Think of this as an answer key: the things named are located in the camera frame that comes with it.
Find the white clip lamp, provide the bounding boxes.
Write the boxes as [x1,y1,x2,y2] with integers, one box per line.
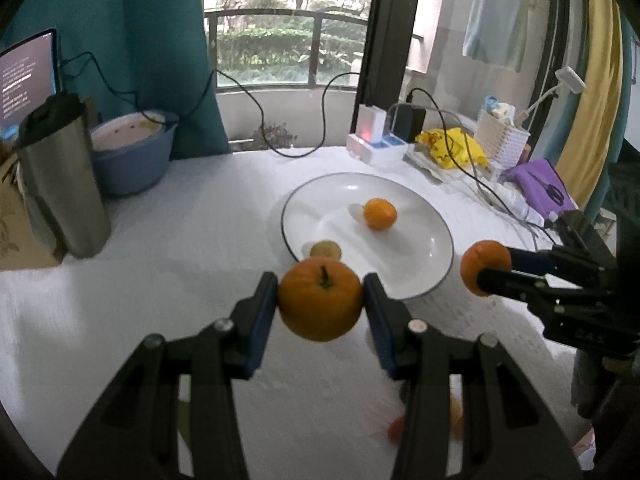
[520,66,586,126]

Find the yellow curtain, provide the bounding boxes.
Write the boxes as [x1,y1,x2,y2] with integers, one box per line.
[555,0,626,211]

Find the white charger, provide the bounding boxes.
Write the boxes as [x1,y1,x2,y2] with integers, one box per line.
[356,104,388,143]

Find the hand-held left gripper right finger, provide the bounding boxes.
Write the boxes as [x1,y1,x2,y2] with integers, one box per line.
[362,272,583,480]

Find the black charger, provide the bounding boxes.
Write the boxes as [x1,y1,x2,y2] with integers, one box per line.
[392,105,427,143]

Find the teal curtain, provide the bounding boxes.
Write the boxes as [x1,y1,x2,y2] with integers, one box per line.
[0,0,232,161]

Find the white woven basket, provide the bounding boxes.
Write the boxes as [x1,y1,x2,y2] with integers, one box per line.
[472,110,531,168]

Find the purple cloth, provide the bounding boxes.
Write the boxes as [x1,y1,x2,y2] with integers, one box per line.
[501,158,579,216]

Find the white power strip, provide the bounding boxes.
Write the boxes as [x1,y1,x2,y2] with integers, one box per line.
[346,132,416,166]

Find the orange with stem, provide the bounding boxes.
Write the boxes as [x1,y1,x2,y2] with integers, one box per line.
[277,256,364,343]

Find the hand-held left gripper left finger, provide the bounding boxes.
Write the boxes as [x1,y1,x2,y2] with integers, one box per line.
[55,271,279,480]

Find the steel tumbler with black lid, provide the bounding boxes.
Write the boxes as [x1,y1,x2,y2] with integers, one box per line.
[15,91,112,260]

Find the white flat box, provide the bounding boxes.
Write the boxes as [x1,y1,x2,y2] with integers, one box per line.
[407,142,503,183]

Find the hanging light blue shirt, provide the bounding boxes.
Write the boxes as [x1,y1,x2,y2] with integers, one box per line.
[461,0,531,73]

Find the laptop screen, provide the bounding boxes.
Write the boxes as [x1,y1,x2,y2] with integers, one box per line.
[0,28,60,141]

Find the pink cloth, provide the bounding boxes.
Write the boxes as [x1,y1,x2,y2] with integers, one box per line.
[572,427,598,471]

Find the grey cable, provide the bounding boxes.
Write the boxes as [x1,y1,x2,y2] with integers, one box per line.
[387,102,546,233]

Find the blue plastic basin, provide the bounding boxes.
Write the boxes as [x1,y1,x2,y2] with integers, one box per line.
[90,110,180,197]

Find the yellow plastic bag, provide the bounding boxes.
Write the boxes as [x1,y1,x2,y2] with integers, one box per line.
[416,127,488,170]

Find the small green fruit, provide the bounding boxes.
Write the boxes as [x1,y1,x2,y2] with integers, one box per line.
[309,240,343,261]

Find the white plate with dark rim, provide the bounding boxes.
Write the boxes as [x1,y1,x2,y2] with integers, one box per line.
[280,172,455,301]

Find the black tablet cable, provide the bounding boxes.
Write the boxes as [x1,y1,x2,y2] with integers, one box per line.
[59,51,373,158]

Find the black window frame post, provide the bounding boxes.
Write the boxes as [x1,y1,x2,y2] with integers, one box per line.
[355,0,426,111]

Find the black charger cable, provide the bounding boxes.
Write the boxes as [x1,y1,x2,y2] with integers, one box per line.
[406,87,561,251]

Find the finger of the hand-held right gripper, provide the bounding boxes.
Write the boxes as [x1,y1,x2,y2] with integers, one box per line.
[476,266,607,312]
[504,210,618,287]

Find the packets in basket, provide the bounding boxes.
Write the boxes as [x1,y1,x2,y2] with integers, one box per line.
[482,95,517,123]

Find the balcony railing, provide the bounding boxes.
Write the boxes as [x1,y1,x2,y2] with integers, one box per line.
[205,9,371,86]

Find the red fruit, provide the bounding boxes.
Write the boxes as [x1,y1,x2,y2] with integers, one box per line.
[387,416,408,446]

